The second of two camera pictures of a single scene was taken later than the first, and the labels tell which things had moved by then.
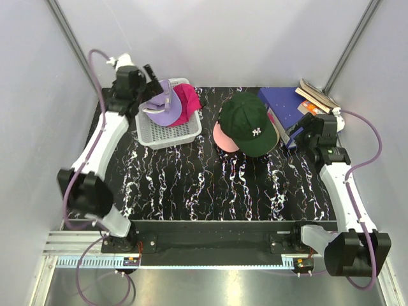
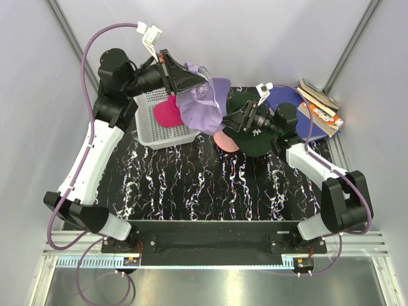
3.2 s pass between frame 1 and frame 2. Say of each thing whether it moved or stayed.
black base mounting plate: stayed
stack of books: stayed
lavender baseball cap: moved
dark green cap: stayed
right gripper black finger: moved
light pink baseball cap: stayed
